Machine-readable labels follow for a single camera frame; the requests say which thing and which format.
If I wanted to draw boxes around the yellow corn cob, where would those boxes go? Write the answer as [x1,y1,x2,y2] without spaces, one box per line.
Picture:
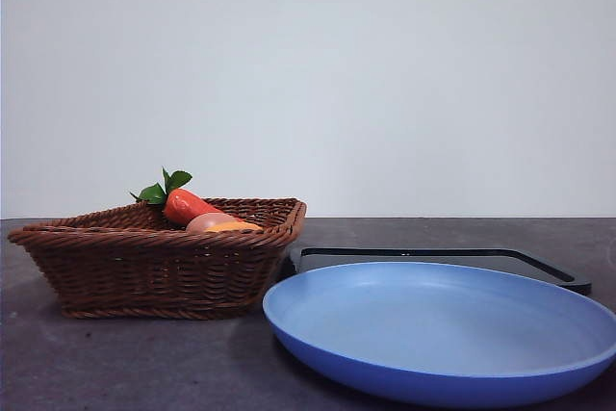
[207,220,264,234]

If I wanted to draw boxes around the blue round plate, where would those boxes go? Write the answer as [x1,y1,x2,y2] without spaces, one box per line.
[262,261,616,381]

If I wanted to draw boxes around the brown wicker basket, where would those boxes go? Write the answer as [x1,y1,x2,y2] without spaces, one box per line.
[7,197,308,321]

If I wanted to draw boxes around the pinkish brown egg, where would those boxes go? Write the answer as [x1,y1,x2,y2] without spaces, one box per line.
[185,212,242,234]

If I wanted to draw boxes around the orange carrot with green leaves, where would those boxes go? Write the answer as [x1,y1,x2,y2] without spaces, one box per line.
[129,167,228,226]

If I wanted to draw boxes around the black rectangular tray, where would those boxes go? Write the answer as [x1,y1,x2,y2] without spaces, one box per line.
[281,245,593,295]

